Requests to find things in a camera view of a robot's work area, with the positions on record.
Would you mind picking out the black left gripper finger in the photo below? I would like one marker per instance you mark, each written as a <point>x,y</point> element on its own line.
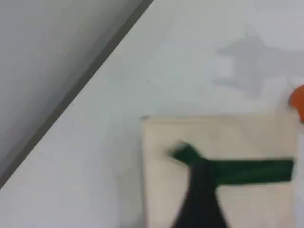
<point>202,204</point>

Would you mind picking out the orange tangerine with stem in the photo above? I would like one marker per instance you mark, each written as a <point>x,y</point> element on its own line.
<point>298,102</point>

